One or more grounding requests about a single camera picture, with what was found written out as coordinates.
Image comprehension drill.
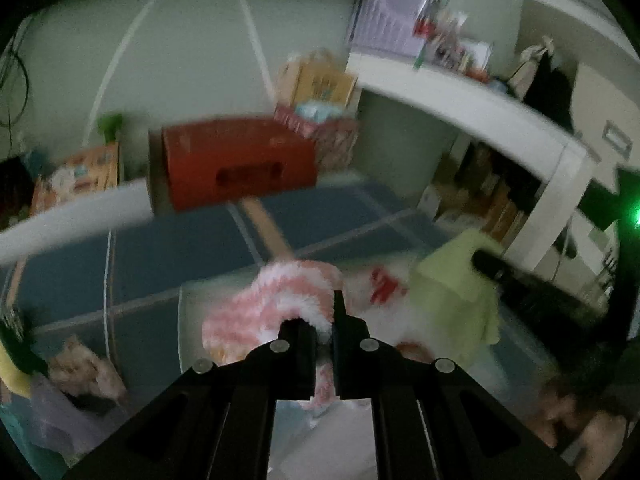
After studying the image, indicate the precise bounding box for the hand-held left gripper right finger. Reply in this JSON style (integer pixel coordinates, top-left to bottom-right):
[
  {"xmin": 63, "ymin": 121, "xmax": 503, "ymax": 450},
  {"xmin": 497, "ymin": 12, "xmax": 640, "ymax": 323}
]
[{"xmin": 331, "ymin": 289, "xmax": 581, "ymax": 480}]

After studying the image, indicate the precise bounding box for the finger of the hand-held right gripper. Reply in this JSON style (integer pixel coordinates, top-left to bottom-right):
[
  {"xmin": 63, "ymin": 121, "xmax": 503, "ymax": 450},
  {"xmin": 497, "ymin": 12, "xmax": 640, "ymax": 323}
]
[{"xmin": 472, "ymin": 250, "xmax": 608, "ymax": 323}]

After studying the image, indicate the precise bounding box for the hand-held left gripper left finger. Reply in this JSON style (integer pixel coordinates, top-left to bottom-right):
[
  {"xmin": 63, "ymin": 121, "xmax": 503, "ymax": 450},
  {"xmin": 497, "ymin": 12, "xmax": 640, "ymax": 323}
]
[{"xmin": 60, "ymin": 317, "xmax": 318, "ymax": 480}]

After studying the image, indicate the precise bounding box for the pink white knit cloth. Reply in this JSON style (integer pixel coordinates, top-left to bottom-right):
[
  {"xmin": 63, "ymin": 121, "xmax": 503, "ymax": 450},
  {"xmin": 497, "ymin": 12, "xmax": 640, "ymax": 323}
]
[{"xmin": 201, "ymin": 260, "xmax": 343, "ymax": 418}]

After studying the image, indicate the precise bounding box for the light green cloth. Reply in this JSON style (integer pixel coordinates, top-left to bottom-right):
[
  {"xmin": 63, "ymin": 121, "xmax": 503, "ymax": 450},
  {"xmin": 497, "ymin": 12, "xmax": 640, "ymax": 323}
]
[{"xmin": 410, "ymin": 230, "xmax": 501, "ymax": 381}]

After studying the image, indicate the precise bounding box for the clear teal storage box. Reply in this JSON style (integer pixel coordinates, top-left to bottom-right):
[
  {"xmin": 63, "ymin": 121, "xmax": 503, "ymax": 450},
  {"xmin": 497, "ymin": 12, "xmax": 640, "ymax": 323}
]
[{"xmin": 177, "ymin": 260, "xmax": 506, "ymax": 480}]

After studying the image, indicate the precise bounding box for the stack of cardboard boxes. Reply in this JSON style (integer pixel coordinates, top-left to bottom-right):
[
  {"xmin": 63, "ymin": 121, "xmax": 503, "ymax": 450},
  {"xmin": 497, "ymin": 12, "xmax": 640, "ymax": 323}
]
[{"xmin": 430, "ymin": 147, "xmax": 533, "ymax": 256}]

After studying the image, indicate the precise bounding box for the dark hanging cloth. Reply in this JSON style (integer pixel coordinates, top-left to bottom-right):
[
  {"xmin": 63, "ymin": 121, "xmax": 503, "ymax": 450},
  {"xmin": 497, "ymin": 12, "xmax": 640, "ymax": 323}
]
[{"xmin": 520, "ymin": 40, "xmax": 576, "ymax": 133}]

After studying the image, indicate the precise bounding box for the white shelf unit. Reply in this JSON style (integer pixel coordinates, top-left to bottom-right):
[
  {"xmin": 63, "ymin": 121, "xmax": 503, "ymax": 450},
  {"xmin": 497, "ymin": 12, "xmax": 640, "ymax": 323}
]
[{"xmin": 346, "ymin": 52, "xmax": 601, "ymax": 271}]

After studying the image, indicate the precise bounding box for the red cardboard box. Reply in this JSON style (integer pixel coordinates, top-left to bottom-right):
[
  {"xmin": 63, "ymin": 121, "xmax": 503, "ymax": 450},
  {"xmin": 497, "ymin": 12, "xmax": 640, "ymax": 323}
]
[{"xmin": 147, "ymin": 117, "xmax": 319, "ymax": 213}]

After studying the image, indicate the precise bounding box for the beige fluffy cloth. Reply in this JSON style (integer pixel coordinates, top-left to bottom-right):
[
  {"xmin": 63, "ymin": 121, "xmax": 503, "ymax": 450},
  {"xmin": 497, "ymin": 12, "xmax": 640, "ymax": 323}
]
[{"xmin": 47, "ymin": 335, "xmax": 127, "ymax": 402}]

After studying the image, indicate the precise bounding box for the red patterned gift box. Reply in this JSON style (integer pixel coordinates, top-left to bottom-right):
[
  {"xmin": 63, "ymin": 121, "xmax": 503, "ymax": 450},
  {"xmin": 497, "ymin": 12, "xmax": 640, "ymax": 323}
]
[{"xmin": 274, "ymin": 104, "xmax": 360, "ymax": 173}]

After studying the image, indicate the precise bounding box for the colourful stationery pile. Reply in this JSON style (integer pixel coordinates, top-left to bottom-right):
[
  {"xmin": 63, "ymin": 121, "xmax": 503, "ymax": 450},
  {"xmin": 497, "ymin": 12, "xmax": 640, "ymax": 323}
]
[{"xmin": 414, "ymin": 0, "xmax": 495, "ymax": 78}]

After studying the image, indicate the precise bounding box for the pale purple cloth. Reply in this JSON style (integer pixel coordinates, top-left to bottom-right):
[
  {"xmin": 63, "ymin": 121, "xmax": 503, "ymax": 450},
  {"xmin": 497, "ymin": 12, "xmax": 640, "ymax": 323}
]
[{"xmin": 22, "ymin": 375, "xmax": 128, "ymax": 463}]

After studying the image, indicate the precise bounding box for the white bed footboard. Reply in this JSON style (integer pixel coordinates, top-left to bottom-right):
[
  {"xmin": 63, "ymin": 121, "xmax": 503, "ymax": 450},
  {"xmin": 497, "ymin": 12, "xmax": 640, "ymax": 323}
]
[{"xmin": 0, "ymin": 177, "xmax": 153, "ymax": 263}]

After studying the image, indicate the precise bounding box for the beige cardboard box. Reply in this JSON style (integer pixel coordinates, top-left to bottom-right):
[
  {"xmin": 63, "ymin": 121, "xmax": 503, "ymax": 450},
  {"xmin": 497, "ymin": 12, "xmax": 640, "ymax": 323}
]
[{"xmin": 276, "ymin": 50, "xmax": 358, "ymax": 111}]

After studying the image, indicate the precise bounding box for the colourful toy box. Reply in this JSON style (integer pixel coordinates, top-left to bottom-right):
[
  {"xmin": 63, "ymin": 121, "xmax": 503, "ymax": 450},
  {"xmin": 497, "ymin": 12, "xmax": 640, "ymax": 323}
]
[{"xmin": 30, "ymin": 142, "xmax": 121, "ymax": 216}]

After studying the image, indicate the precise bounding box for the green dumbbell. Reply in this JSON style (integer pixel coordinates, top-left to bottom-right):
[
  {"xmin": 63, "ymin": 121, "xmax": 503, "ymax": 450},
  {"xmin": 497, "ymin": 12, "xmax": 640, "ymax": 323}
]
[{"xmin": 96, "ymin": 112, "xmax": 125, "ymax": 142}]

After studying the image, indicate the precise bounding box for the purple wall calendar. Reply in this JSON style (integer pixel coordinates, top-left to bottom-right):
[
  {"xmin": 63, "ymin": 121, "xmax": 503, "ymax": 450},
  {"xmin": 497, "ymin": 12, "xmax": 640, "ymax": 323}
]
[{"xmin": 350, "ymin": 0, "xmax": 446, "ymax": 58}]

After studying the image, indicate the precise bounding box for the black wall cable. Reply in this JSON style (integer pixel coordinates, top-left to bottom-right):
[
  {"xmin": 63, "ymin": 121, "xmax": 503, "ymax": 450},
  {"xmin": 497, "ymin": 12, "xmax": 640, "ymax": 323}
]
[{"xmin": 0, "ymin": 42, "xmax": 31, "ymax": 131}]

